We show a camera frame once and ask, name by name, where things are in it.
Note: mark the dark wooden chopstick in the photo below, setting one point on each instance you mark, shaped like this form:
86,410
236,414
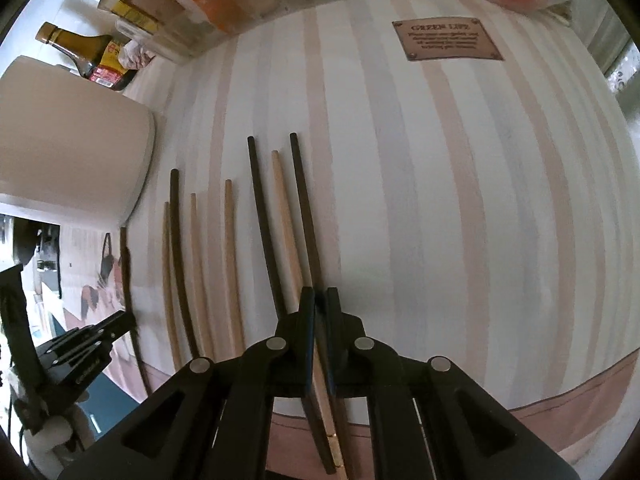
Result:
129,300
302,210
179,260
262,220

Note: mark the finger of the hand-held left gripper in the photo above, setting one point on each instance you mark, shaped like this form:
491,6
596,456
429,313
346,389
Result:
117,324

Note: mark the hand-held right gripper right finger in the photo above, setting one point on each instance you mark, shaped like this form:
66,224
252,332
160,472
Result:
331,350

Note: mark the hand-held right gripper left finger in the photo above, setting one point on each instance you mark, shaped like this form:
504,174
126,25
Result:
309,350

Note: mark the crumpled white plastic bag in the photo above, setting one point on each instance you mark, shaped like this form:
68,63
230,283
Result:
137,55

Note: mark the clear plastic storage box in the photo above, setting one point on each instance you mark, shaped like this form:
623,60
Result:
260,5

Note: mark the striped tablecloth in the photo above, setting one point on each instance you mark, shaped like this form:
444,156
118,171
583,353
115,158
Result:
425,210

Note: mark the yellow packet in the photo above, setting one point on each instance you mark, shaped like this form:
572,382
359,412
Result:
132,17

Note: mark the brown packet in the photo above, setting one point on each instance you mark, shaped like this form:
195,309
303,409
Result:
152,2

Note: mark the orange packet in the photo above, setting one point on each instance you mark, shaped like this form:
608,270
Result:
210,5

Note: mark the dark soy sauce bottle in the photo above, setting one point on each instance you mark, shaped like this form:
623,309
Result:
75,45

